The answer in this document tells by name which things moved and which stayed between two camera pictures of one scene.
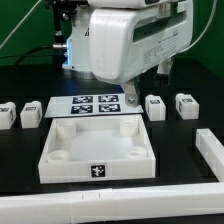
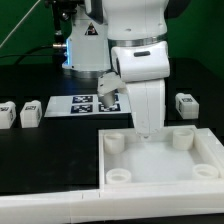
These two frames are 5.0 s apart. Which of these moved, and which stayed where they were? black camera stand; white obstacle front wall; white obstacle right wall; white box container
Moved: white box container
Stayed: black camera stand; white obstacle right wall; white obstacle front wall
